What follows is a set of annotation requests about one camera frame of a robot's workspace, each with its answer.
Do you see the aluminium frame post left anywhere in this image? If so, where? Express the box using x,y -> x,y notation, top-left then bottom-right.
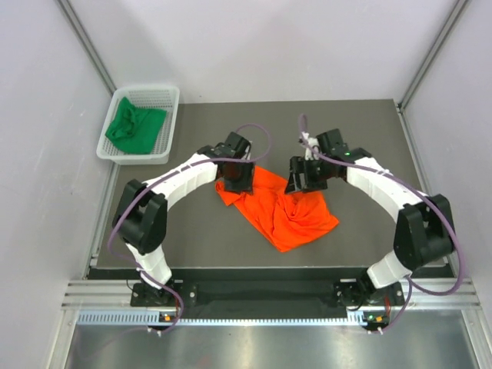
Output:
55,0 -> 117,95

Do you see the aluminium front rail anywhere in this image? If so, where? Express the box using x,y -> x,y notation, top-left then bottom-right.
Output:
61,279 -> 480,317

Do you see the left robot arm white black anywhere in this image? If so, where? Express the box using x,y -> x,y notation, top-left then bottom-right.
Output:
108,132 -> 254,305

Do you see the aluminium frame post right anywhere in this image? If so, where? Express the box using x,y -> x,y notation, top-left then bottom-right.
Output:
396,0 -> 470,115

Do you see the green t shirt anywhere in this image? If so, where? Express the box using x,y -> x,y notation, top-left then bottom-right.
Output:
105,97 -> 167,155

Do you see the white plastic basket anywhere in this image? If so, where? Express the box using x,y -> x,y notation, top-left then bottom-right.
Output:
96,84 -> 180,165

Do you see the aluminium frame post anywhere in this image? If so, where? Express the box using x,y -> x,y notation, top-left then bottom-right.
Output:
396,0 -> 470,115
55,0 -> 117,95

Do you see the white slotted cable duct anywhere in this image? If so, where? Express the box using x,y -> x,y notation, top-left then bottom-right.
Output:
76,310 -> 389,327

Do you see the orange t shirt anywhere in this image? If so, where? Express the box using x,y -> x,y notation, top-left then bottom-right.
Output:
215,167 -> 339,252

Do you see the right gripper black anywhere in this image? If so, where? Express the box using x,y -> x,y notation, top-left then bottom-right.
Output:
285,155 -> 332,194

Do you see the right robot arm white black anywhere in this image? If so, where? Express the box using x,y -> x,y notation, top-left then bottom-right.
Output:
285,128 -> 457,304

